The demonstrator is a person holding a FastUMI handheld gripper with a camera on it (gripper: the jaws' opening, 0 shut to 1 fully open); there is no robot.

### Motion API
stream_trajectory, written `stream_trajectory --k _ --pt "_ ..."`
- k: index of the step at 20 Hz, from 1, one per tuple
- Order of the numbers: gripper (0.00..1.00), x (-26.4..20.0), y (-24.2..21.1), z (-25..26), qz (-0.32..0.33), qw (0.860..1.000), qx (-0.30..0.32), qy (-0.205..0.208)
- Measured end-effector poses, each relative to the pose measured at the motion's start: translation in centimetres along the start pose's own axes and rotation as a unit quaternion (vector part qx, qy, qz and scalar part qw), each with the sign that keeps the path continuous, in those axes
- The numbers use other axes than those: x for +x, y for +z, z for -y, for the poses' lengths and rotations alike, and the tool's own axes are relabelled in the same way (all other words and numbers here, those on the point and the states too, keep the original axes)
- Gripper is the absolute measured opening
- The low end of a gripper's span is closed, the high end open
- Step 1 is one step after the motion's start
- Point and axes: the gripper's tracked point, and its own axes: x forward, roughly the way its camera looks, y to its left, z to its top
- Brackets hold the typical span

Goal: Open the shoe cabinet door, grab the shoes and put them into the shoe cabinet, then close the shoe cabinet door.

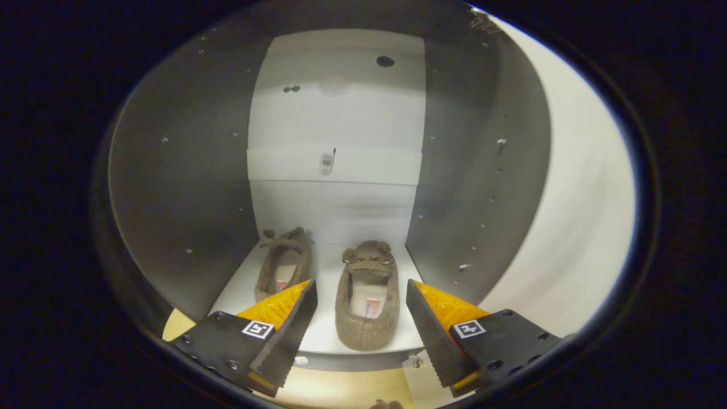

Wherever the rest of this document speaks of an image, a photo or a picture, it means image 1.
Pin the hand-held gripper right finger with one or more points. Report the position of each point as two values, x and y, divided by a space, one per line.
431 341

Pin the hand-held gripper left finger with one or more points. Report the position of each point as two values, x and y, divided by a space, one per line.
289 341

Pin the brown fluffy slipper shoe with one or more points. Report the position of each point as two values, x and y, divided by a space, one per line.
281 255
363 335

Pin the grey shoe cabinet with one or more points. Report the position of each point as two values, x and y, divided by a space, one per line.
182 170

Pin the metal door hinge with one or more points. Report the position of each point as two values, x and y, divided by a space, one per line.
417 359

